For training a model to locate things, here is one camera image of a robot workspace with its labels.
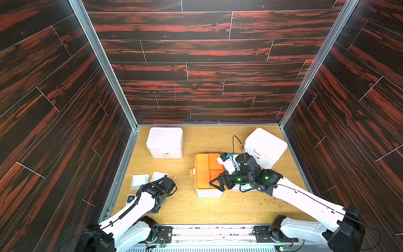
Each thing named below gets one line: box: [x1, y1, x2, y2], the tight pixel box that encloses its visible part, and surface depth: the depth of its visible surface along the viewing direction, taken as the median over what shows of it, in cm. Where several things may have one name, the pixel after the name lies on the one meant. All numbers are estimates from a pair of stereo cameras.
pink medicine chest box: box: [145, 127, 185, 159], surface depth 96 cm
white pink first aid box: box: [243, 127, 289, 170], surface depth 95 cm
